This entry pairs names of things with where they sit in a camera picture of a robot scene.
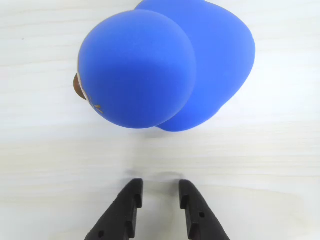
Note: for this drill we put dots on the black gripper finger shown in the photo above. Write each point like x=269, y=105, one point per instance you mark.
x=197, y=207
x=125, y=200

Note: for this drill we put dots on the blue ball toy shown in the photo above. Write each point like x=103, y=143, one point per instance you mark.
x=137, y=70

